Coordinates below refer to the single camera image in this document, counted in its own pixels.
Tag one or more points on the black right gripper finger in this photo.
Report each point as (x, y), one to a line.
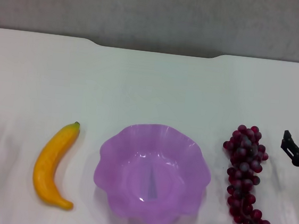
(290, 145)

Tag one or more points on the purple translucent plastic bowl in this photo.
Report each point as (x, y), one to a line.
(130, 195)

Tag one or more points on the yellow banana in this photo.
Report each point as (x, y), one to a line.
(46, 165)

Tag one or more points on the dark red grape bunch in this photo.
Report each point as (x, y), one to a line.
(243, 164)

